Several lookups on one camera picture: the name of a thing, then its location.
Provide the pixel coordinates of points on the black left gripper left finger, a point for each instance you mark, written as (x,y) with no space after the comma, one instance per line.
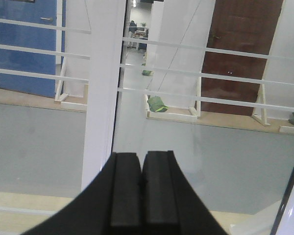
(109,205)

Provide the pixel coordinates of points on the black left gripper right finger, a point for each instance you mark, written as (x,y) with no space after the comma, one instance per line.
(171,206)

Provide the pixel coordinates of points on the sliding transparent glass door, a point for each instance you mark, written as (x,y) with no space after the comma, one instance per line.
(237,156)

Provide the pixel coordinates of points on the green sandbag near brown door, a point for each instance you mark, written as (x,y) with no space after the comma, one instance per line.
(156,104)

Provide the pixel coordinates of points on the brown wooden door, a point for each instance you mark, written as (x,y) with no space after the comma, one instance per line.
(244,26)

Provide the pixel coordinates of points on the blue door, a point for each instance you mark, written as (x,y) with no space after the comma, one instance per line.
(32,11)

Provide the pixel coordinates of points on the far green sandbag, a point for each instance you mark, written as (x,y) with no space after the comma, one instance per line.
(147,73)

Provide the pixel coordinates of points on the fixed glass panel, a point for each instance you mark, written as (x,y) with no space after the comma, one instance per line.
(42,138)

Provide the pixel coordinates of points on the white door frame post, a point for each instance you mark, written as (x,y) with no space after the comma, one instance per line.
(107,21)

